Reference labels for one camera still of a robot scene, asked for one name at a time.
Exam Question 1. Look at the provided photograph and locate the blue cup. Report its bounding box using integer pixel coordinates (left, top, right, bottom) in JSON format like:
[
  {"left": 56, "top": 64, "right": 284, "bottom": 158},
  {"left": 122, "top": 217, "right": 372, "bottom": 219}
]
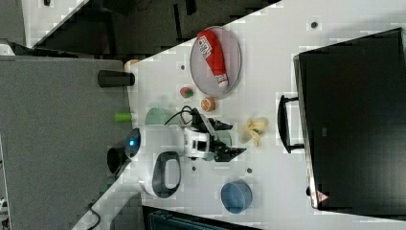
[{"left": 220, "top": 180, "right": 253, "bottom": 214}]

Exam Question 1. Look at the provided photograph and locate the red ketchup bottle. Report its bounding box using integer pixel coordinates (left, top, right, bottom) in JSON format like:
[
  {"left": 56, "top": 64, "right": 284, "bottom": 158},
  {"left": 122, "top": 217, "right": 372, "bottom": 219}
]
[{"left": 197, "top": 29, "right": 229, "bottom": 88}]

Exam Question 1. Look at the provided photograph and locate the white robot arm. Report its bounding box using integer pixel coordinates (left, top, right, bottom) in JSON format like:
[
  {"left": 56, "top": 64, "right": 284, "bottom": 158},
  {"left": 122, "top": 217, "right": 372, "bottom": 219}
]
[{"left": 106, "top": 110, "right": 245, "bottom": 198}]

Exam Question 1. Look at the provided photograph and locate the peeled yellow banana toy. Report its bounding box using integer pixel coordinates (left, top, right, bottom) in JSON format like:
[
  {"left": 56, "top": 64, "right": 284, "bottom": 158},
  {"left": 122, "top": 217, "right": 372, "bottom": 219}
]
[{"left": 237, "top": 117, "right": 268, "bottom": 148}]

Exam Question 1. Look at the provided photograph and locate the pink strawberry toy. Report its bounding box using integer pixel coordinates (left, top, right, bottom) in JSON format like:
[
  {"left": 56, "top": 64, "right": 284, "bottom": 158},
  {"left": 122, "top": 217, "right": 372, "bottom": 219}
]
[{"left": 180, "top": 86, "right": 194, "bottom": 99}]

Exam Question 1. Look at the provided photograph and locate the black toaster oven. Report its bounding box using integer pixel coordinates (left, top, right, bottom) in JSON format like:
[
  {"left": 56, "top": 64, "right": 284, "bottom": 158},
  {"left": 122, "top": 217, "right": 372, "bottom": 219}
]
[{"left": 278, "top": 28, "right": 406, "bottom": 220}]

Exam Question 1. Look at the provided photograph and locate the grey round plate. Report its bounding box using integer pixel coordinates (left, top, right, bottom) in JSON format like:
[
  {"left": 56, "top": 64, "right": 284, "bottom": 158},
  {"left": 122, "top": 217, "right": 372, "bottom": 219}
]
[{"left": 190, "top": 27, "right": 241, "bottom": 99}]

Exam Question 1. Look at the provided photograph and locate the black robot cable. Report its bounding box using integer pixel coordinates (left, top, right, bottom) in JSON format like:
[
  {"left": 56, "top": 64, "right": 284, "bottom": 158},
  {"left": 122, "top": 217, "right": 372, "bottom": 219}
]
[{"left": 164, "top": 104, "right": 199, "bottom": 127}]

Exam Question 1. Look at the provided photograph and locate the orange slice toy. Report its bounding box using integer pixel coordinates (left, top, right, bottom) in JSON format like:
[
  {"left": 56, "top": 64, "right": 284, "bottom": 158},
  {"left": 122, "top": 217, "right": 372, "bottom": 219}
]
[{"left": 200, "top": 98, "right": 215, "bottom": 112}]

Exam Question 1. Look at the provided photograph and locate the black pot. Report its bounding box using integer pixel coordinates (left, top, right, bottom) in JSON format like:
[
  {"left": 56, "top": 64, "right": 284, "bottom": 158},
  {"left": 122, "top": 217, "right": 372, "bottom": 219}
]
[{"left": 106, "top": 147, "right": 129, "bottom": 174}]

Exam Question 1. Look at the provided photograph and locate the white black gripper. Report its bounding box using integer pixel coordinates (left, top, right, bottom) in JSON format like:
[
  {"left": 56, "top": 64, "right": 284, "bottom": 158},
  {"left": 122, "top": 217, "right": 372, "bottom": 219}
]
[{"left": 184, "top": 113, "right": 246, "bottom": 162}]

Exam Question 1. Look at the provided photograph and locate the green oval colander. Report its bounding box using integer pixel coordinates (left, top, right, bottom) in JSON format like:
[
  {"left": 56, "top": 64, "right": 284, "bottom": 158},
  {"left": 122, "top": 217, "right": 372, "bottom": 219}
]
[{"left": 145, "top": 107, "right": 180, "bottom": 125}]

